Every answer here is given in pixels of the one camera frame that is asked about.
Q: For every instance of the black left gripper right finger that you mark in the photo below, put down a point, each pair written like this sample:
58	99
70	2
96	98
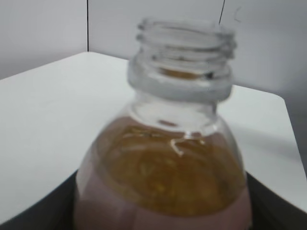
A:
271	212

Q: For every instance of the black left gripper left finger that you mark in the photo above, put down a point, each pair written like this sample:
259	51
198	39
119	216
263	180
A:
53	212

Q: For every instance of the peach oolong tea bottle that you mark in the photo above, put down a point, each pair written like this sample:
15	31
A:
168	161

